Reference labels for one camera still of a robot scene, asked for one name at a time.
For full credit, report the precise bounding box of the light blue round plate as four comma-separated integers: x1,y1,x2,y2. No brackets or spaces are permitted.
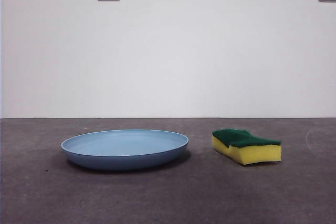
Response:
61,129,190,171

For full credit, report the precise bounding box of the yellow sponge with green pad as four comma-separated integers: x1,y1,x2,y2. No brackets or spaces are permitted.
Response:
212,129,282,166

